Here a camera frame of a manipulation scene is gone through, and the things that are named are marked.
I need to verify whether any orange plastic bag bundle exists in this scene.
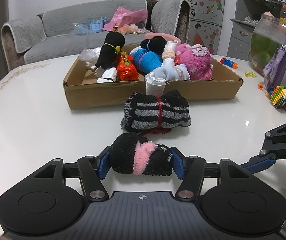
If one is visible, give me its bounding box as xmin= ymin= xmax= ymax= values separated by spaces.
xmin=115 ymin=51 xmax=139 ymax=81

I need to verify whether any small orange toy piece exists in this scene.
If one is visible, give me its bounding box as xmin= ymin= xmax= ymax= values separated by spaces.
xmin=257 ymin=83 xmax=264 ymax=90

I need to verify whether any grey cabinet with shelves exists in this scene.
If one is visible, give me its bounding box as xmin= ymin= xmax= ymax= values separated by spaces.
xmin=227 ymin=0 xmax=286 ymax=60

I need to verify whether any pink plastic bag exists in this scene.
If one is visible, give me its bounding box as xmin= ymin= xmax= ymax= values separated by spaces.
xmin=103 ymin=7 xmax=148 ymax=31

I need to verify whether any clear plastic bag bundle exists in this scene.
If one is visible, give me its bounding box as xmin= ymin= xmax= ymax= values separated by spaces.
xmin=79 ymin=47 xmax=101 ymax=69

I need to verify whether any blue toy castle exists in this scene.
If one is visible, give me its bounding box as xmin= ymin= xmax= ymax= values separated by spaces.
xmin=72 ymin=17 xmax=107 ymax=35

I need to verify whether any pink plastic chair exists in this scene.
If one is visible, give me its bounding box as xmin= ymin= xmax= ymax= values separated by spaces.
xmin=145 ymin=33 xmax=182 ymax=45

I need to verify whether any yellow rubber band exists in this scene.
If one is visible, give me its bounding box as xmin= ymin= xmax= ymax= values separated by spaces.
xmin=245 ymin=72 xmax=257 ymax=78

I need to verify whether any grey covered sofa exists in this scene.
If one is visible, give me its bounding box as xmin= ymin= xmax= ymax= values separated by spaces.
xmin=1 ymin=0 xmax=191 ymax=70

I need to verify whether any orange plush toy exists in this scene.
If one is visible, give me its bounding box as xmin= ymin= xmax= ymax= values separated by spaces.
xmin=117 ymin=24 xmax=145 ymax=35

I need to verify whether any black sock blue tie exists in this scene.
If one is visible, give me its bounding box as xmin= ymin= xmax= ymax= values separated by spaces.
xmin=140 ymin=36 xmax=167 ymax=56

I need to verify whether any glass fish bowl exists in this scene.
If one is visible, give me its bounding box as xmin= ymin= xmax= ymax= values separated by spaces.
xmin=250 ymin=14 xmax=286 ymax=75

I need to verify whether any white cloth bundle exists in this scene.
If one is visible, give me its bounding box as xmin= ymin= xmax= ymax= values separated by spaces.
xmin=87 ymin=66 xmax=117 ymax=83

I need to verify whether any pink fluffy sock bundle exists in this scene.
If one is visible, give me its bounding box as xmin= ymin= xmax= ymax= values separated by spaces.
xmin=176 ymin=43 xmax=212 ymax=81

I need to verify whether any brown cardboard box tray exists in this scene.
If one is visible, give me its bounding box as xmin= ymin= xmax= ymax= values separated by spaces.
xmin=63 ymin=58 xmax=243 ymax=110

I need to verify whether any black sock yellow tie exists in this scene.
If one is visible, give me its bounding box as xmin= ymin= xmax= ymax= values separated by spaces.
xmin=95 ymin=31 xmax=125 ymax=70

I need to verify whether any light blue sock bundle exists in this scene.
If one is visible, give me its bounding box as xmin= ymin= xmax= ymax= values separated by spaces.
xmin=145 ymin=64 xmax=190 ymax=85

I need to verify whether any decorated grey refrigerator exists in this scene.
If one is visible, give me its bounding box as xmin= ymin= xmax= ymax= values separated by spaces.
xmin=187 ymin=0 xmax=225 ymax=54

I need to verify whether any black grey striped sock bundle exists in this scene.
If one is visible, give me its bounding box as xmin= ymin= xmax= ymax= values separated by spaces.
xmin=121 ymin=90 xmax=191 ymax=133

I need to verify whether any small white roll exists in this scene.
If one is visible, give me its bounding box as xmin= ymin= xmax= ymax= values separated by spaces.
xmin=146 ymin=76 xmax=166 ymax=98

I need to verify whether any colourful toy block stick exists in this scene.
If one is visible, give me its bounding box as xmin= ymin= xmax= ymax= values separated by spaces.
xmin=220 ymin=58 xmax=238 ymax=69

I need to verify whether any black sock pink tie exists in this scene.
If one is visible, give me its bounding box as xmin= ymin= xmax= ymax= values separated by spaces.
xmin=109 ymin=133 xmax=173 ymax=176

